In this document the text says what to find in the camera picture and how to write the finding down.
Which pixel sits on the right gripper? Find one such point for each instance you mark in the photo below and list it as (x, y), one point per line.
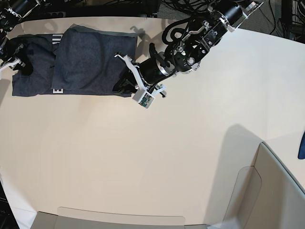
(22, 63)

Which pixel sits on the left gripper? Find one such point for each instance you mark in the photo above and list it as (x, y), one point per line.
(140, 76)

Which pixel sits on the dark blue t-shirt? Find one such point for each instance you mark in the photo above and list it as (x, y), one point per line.
(80, 61)

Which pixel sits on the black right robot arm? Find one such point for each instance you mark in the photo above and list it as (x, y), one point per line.
(13, 52)

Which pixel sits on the black device lower left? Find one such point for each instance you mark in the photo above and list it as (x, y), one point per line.
(7, 219)

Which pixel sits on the grey cardboard box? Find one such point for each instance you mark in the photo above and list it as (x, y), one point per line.
(265, 196)

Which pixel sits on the blue cloth at right edge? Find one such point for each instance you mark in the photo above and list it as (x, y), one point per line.
(301, 151)

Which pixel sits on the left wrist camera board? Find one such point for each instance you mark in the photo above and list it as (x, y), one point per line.
(143, 98)

